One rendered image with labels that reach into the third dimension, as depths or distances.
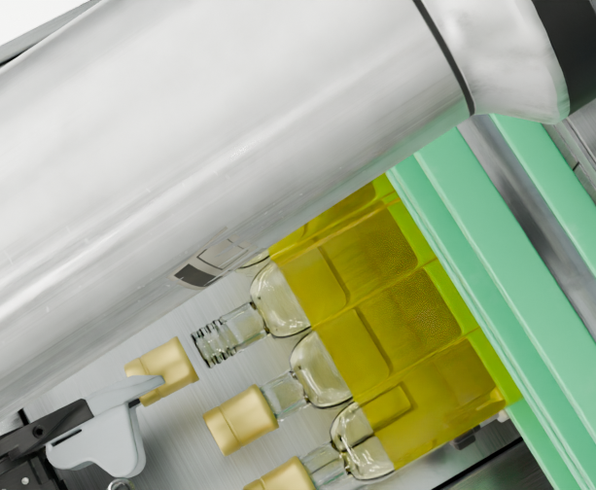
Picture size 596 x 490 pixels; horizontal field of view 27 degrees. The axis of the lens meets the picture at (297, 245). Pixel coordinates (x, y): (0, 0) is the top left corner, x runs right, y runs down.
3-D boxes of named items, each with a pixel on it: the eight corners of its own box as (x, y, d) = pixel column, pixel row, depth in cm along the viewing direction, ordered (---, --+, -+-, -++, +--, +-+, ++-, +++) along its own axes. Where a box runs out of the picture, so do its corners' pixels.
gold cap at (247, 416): (280, 426, 84) (225, 458, 84) (279, 428, 88) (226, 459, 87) (255, 381, 85) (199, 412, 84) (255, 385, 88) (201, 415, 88)
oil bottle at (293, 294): (482, 160, 94) (239, 295, 91) (493, 134, 89) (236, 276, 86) (521, 221, 93) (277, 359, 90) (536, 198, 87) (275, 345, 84)
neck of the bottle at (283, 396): (286, 373, 88) (228, 406, 88) (286, 367, 85) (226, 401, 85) (306, 408, 88) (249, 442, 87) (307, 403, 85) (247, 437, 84)
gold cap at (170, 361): (178, 338, 89) (124, 367, 88) (175, 332, 86) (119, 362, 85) (200, 381, 88) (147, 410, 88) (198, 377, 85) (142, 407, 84)
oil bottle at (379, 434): (563, 287, 92) (316, 429, 89) (579, 268, 86) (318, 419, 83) (605, 351, 90) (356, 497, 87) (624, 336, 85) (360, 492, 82)
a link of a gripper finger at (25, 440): (107, 419, 85) (0, 478, 85) (96, 396, 85) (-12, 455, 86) (89, 420, 80) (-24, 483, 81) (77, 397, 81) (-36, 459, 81)
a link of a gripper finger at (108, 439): (194, 438, 84) (79, 503, 84) (156, 363, 85) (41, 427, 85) (187, 440, 81) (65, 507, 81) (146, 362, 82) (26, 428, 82)
